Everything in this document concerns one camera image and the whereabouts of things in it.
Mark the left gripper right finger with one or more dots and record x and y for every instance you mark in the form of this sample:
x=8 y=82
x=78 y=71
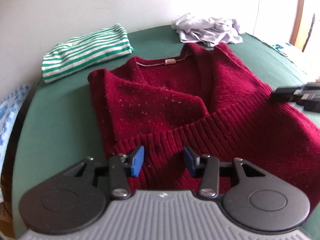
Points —
x=248 y=195

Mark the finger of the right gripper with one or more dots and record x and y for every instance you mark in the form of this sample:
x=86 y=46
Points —
x=306 y=95

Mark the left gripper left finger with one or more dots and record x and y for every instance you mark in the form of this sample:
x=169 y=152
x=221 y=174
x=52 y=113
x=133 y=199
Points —
x=78 y=196

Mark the dark red knit sweater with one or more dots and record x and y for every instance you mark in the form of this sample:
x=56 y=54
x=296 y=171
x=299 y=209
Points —
x=208 y=100

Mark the blue white patterned cloth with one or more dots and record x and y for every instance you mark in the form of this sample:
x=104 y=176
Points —
x=10 y=107

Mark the crumpled lavender white garment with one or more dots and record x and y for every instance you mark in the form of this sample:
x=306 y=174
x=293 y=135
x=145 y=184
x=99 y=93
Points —
x=210 y=31

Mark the green white striped folded shirt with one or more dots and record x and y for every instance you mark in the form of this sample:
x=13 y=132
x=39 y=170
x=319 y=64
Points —
x=81 y=52

